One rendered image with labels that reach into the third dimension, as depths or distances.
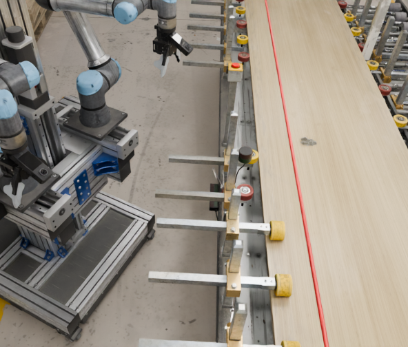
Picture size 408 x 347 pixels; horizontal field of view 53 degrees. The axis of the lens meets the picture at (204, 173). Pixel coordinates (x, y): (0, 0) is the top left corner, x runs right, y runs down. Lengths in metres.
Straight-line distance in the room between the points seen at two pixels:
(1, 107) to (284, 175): 1.32
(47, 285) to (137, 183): 1.08
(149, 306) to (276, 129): 1.27
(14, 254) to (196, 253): 1.11
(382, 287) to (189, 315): 1.20
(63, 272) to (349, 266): 1.55
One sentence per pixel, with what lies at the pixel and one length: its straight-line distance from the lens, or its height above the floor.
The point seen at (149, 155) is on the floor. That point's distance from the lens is 3.38.
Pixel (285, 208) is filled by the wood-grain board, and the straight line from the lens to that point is 1.87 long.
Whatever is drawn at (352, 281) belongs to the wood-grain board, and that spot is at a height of 0.90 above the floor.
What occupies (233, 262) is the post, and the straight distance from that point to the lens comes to 1.49.
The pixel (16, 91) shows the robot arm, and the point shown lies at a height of 1.61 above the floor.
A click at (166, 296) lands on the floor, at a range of 2.59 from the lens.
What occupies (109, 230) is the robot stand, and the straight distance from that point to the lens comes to 2.62.
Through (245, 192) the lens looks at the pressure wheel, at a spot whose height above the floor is 0.90.
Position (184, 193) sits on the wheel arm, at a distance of 1.91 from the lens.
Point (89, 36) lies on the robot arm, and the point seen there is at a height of 1.40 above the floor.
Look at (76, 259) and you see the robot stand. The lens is 2.54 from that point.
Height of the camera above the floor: 2.28
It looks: 45 degrees down
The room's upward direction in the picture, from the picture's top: 4 degrees clockwise
